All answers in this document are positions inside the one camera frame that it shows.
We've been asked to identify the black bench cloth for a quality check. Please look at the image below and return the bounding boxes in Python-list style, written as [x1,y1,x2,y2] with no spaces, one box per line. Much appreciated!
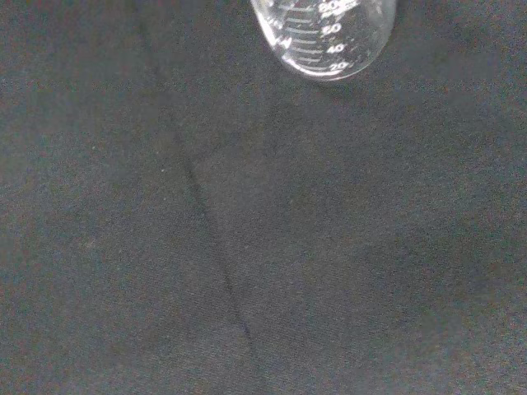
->
[0,0,527,395]

